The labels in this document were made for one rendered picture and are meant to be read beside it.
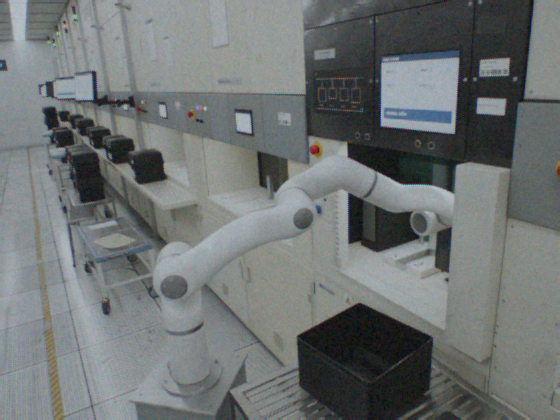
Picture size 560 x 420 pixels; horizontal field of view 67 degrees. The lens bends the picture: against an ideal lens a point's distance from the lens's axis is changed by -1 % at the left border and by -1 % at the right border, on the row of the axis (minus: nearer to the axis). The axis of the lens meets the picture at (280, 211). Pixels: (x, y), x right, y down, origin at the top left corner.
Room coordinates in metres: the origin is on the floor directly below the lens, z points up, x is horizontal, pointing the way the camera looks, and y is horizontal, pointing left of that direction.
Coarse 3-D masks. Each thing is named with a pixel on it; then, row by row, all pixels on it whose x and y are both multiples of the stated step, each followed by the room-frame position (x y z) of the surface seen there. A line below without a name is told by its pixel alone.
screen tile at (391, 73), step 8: (384, 72) 1.37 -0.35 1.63; (392, 72) 1.34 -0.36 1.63; (400, 72) 1.31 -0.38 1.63; (384, 80) 1.37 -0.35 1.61; (392, 80) 1.34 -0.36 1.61; (400, 80) 1.31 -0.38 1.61; (408, 80) 1.28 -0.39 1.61; (384, 88) 1.37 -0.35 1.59; (408, 88) 1.28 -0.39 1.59; (384, 96) 1.37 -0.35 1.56; (392, 96) 1.34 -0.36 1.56; (400, 96) 1.31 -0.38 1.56; (408, 96) 1.28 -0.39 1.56
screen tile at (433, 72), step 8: (432, 64) 1.21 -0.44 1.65; (440, 64) 1.19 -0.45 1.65; (448, 64) 1.16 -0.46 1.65; (424, 72) 1.23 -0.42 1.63; (432, 72) 1.21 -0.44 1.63; (440, 72) 1.18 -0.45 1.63; (424, 80) 1.23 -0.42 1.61; (432, 80) 1.21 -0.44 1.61; (440, 80) 1.18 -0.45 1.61; (448, 80) 1.16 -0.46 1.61; (448, 88) 1.16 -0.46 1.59; (424, 96) 1.23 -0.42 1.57; (432, 96) 1.20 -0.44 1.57; (440, 96) 1.18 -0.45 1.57; (448, 96) 1.16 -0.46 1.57; (424, 104) 1.23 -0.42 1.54; (432, 104) 1.20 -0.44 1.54; (440, 104) 1.18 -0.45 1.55; (448, 104) 1.16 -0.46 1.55
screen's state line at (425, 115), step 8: (384, 112) 1.37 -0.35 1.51; (392, 112) 1.34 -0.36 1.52; (400, 112) 1.31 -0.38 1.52; (408, 112) 1.28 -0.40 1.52; (416, 112) 1.25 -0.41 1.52; (424, 112) 1.23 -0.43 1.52; (432, 112) 1.20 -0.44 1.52; (440, 112) 1.18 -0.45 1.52; (448, 112) 1.16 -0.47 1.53; (408, 120) 1.28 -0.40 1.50; (416, 120) 1.25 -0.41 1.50; (424, 120) 1.23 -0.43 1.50; (432, 120) 1.20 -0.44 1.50; (440, 120) 1.18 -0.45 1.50; (448, 120) 1.15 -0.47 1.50
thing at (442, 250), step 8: (440, 232) 1.40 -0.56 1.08; (448, 232) 1.37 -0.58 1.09; (440, 240) 1.40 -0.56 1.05; (448, 240) 1.37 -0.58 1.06; (440, 248) 1.39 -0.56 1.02; (448, 248) 1.36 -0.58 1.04; (440, 256) 1.39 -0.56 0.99; (448, 256) 1.36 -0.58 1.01; (440, 264) 1.39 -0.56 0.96; (448, 264) 1.36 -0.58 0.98; (448, 272) 1.36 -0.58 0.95
